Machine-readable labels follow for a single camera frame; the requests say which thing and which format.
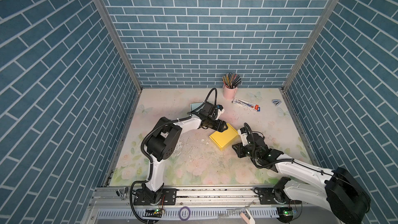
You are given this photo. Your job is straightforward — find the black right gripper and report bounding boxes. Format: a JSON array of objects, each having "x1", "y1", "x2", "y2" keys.
[{"x1": 230, "y1": 141, "x2": 261, "y2": 161}]

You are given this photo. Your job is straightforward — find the yellow paper box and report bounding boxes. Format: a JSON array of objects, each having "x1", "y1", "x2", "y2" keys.
[{"x1": 209, "y1": 123, "x2": 239, "y2": 151}]

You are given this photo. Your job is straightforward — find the light blue paper box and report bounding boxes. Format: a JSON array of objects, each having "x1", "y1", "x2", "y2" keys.
[{"x1": 190, "y1": 102, "x2": 205, "y2": 112}]

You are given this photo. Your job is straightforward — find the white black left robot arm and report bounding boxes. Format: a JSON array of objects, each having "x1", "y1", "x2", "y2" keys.
[{"x1": 141, "y1": 102, "x2": 228, "y2": 192}]

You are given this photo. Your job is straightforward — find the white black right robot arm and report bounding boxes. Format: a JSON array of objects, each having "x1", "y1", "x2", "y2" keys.
[{"x1": 232, "y1": 128, "x2": 371, "y2": 224}]

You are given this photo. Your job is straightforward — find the white blue pencil box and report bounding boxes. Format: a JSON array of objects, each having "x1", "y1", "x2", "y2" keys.
[{"x1": 232, "y1": 98, "x2": 261, "y2": 112}]

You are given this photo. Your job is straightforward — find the pink metal pencil bucket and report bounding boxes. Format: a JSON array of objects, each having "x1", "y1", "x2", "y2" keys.
[{"x1": 223, "y1": 86, "x2": 238, "y2": 100}]

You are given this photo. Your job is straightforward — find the bundle of coloured pencils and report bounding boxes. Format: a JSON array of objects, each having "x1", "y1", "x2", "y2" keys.
[{"x1": 222, "y1": 73, "x2": 241, "y2": 89}]

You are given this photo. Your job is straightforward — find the right green circuit board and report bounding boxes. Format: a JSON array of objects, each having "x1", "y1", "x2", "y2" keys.
[{"x1": 276, "y1": 207, "x2": 297, "y2": 224}]

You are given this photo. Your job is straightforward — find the green circuit board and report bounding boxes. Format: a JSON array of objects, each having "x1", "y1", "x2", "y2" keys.
[
  {"x1": 143, "y1": 208, "x2": 165, "y2": 218},
  {"x1": 276, "y1": 207, "x2": 297, "y2": 224}
]

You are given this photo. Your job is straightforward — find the white pink clip tool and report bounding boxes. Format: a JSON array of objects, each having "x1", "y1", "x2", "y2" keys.
[{"x1": 227, "y1": 201, "x2": 256, "y2": 224}]

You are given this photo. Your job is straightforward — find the left green circuit board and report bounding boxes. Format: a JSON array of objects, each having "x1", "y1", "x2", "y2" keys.
[{"x1": 143, "y1": 208, "x2": 165, "y2": 218}]

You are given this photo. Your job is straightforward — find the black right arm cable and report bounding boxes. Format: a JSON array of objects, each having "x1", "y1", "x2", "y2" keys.
[{"x1": 243, "y1": 122, "x2": 372, "y2": 212}]

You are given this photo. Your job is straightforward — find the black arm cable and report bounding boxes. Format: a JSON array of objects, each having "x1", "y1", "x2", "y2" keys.
[
  {"x1": 243, "y1": 122, "x2": 372, "y2": 212},
  {"x1": 129, "y1": 88, "x2": 218, "y2": 212}
]

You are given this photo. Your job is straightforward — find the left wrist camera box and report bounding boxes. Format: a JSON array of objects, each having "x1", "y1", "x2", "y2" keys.
[{"x1": 215, "y1": 105, "x2": 224, "y2": 120}]

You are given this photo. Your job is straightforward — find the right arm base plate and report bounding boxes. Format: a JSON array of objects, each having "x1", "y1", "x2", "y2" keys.
[{"x1": 252, "y1": 187, "x2": 302, "y2": 205}]

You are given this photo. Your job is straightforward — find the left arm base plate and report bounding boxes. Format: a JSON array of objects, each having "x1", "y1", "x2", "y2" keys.
[{"x1": 133, "y1": 188, "x2": 177, "y2": 206}]

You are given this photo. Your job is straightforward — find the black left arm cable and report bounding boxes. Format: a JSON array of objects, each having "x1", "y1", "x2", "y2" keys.
[{"x1": 129, "y1": 88, "x2": 218, "y2": 212}]

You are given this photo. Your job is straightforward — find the purple tape ring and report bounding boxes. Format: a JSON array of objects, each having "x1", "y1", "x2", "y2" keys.
[{"x1": 178, "y1": 206, "x2": 191, "y2": 222}]

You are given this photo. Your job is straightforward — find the aluminium front rail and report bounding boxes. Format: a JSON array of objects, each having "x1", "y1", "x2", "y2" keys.
[{"x1": 82, "y1": 185, "x2": 340, "y2": 224}]

